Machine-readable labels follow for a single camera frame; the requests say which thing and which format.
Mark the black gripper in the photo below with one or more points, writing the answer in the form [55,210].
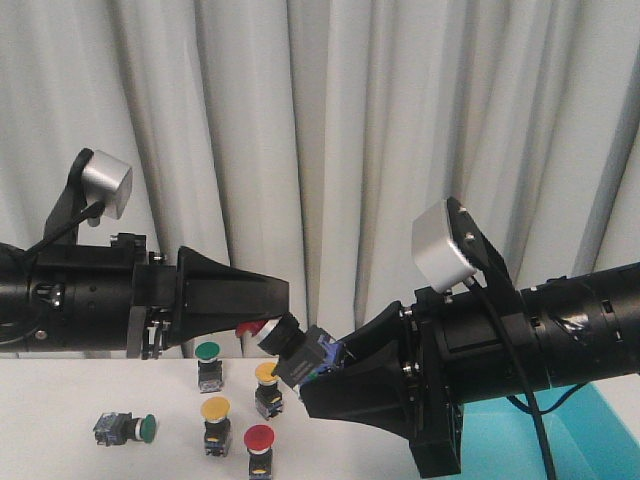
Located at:
[470,347]
[171,305]

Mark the red push button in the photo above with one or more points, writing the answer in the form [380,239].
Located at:
[259,440]
[302,356]

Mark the yellow push button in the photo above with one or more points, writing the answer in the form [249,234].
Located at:
[217,434]
[268,398]

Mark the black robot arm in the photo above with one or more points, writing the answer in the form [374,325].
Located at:
[117,297]
[412,375]

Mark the light blue plastic box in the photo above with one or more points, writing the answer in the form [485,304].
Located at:
[588,441]

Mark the upright green push button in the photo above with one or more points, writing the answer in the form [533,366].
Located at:
[210,368]

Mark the lying green push button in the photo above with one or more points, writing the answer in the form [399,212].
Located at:
[114,428]

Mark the white pleated curtain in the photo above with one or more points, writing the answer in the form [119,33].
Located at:
[300,139]

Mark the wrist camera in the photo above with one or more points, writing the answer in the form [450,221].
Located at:
[434,251]
[108,180]

